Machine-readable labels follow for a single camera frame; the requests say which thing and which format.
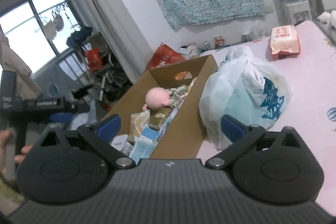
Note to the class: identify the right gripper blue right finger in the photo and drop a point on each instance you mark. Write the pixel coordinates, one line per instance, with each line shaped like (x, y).
(243, 137)

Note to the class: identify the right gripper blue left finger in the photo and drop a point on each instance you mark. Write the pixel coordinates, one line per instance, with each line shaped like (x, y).
(98, 137)

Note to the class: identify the clear blue snack bag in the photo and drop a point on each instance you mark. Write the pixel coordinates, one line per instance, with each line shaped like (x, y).
(138, 122)

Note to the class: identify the pink plush doll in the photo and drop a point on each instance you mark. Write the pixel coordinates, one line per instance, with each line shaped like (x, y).
(157, 98)

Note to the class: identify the light blue checked towel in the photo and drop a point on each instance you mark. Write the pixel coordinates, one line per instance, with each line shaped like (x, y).
(142, 150)

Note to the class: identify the blue white tissue pack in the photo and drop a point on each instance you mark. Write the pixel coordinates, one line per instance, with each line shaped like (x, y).
(150, 134)

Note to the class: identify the green white cloth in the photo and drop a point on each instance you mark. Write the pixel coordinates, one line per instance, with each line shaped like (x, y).
(177, 96)

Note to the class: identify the person left hand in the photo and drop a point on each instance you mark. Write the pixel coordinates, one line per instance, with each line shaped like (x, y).
(5, 136)

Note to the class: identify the white blue plastic bag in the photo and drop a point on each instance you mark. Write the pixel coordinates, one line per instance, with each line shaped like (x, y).
(249, 89)

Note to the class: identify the folded wheelchair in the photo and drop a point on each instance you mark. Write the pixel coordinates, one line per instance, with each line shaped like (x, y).
(112, 83)

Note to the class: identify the gold foil box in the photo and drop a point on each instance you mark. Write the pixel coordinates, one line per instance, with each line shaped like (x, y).
(158, 117)

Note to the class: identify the pink wet wipes pack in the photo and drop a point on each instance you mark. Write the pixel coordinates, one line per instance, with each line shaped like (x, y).
(284, 42)

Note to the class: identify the red gift bag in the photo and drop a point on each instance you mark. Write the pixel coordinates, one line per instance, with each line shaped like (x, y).
(164, 56)

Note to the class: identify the white curtain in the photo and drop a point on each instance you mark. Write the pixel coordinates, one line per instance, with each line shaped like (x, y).
(122, 34)

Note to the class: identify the white water dispenser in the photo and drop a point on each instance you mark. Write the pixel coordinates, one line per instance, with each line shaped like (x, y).
(296, 12)

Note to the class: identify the white rolled blanket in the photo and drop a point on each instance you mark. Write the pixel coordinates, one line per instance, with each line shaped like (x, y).
(328, 18)

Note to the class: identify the window with frame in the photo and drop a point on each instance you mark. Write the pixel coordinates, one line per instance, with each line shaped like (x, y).
(38, 29)

